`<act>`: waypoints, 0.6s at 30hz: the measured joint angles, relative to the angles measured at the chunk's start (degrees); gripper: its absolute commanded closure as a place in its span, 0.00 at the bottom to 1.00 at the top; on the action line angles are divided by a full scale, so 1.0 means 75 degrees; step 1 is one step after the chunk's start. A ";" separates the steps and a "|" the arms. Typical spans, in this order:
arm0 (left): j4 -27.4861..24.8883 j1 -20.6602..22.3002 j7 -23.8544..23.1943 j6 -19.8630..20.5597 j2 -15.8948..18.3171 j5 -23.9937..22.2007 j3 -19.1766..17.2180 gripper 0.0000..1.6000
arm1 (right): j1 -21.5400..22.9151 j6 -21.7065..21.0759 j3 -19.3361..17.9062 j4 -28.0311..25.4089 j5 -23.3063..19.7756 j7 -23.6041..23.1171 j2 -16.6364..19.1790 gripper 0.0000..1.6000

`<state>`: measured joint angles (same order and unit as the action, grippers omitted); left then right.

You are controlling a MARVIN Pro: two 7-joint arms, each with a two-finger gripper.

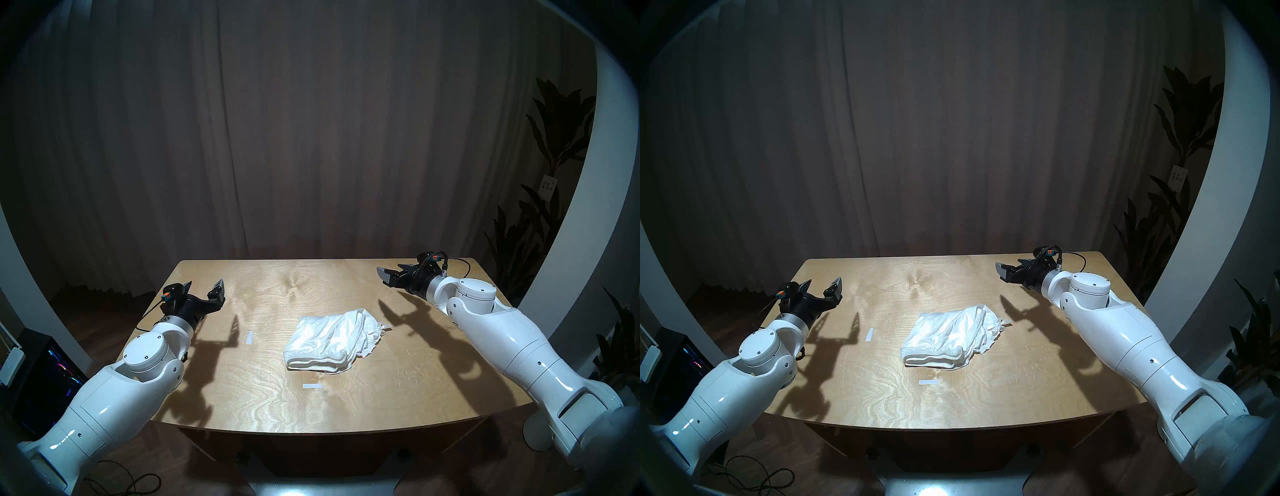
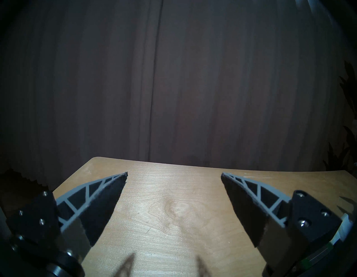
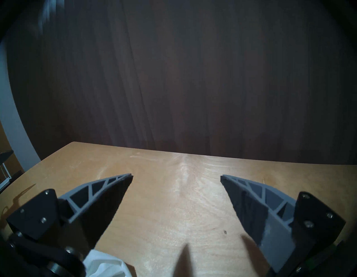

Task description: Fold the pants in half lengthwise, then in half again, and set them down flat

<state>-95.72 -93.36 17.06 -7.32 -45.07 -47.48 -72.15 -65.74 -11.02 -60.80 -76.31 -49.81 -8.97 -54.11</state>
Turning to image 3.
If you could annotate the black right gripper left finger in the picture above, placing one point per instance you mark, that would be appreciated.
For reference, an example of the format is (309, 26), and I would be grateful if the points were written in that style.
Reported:
(89, 206)

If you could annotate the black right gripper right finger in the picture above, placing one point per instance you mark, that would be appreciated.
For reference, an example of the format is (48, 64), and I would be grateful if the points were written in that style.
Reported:
(273, 217)

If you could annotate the white ruffled pants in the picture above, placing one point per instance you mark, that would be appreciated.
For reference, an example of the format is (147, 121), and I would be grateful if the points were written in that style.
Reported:
(106, 265)

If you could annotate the light wooden table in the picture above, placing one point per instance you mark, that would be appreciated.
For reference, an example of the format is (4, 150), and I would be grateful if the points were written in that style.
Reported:
(181, 201)

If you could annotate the dark stand with white legs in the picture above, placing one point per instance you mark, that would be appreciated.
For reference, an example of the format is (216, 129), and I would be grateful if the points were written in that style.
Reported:
(6, 164)

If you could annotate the beige pleated curtain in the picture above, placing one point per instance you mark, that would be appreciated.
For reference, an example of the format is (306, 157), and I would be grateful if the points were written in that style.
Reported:
(195, 78)

